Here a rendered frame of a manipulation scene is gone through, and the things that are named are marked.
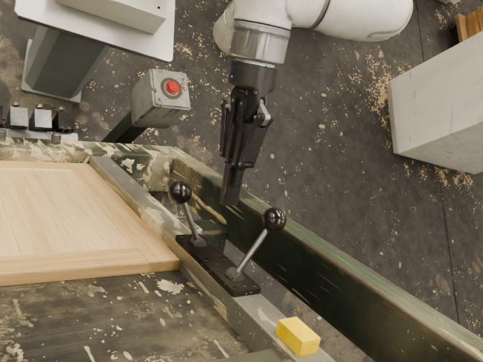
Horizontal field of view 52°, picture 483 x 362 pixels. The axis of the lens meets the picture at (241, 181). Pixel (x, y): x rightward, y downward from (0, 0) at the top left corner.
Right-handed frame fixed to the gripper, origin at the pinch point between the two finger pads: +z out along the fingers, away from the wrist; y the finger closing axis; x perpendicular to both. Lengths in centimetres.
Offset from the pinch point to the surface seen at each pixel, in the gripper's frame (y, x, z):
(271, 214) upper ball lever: -12.7, 0.6, 0.3
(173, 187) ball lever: -0.6, 10.9, 0.4
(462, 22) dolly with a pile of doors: 208, -337, -78
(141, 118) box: 71, -11, 3
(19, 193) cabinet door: 34.4, 26.9, 13.9
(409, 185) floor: 142, -240, 46
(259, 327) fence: -22.9, 6.9, 11.8
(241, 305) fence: -18.1, 6.6, 11.5
